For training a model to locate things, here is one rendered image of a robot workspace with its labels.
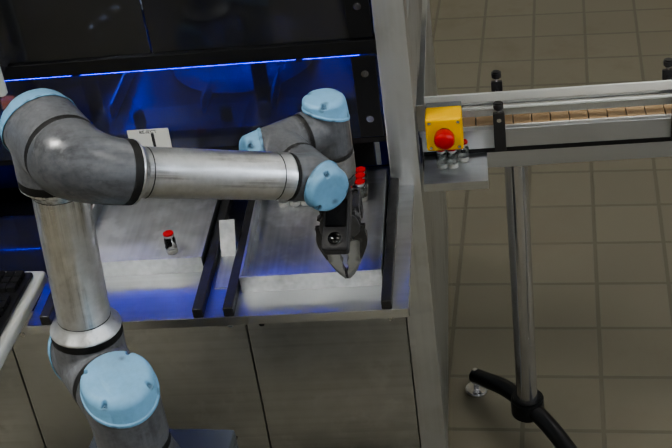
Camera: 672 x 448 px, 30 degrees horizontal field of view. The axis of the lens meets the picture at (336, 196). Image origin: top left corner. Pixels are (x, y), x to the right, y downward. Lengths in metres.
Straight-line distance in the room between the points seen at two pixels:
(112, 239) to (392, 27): 0.70
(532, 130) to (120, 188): 1.09
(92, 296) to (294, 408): 1.04
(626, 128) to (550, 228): 1.34
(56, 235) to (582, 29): 3.45
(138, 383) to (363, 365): 0.97
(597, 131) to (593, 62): 2.24
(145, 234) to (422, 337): 0.67
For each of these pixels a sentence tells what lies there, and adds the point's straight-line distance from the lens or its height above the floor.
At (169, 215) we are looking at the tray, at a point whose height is 0.88.
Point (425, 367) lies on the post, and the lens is 2.83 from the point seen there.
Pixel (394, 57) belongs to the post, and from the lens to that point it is 2.40.
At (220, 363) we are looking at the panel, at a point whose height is 0.43.
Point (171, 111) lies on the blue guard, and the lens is 2.51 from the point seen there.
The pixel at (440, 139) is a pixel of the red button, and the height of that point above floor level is 1.00.
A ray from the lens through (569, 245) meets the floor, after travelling 3.85.
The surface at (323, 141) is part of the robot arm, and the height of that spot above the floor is 1.21.
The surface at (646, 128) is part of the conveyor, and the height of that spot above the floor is 0.91.
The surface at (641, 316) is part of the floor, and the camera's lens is 3.58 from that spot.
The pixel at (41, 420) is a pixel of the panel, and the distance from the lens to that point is 3.11.
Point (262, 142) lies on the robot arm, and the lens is 2.03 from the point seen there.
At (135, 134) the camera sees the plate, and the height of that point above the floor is 1.04.
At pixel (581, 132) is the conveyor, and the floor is 0.91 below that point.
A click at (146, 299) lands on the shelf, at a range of 2.35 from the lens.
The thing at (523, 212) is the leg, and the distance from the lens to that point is 2.76.
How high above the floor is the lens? 2.25
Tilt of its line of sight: 33 degrees down
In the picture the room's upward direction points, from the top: 8 degrees counter-clockwise
